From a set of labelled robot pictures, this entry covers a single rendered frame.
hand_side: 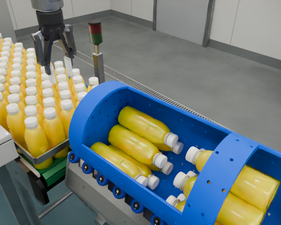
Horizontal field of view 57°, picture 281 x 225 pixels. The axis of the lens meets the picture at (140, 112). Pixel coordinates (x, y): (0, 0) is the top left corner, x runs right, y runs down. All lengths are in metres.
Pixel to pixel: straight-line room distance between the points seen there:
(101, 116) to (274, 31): 3.44
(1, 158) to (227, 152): 0.68
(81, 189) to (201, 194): 0.53
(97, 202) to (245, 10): 3.65
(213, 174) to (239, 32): 3.80
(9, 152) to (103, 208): 0.35
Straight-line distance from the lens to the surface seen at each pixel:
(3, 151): 0.92
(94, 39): 1.32
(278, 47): 4.09
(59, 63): 1.30
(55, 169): 1.03
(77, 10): 5.81
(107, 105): 0.85
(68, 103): 0.98
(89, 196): 0.96
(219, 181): 0.56
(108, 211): 0.91
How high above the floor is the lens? 1.62
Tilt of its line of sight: 35 degrees down
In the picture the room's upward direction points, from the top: straight up
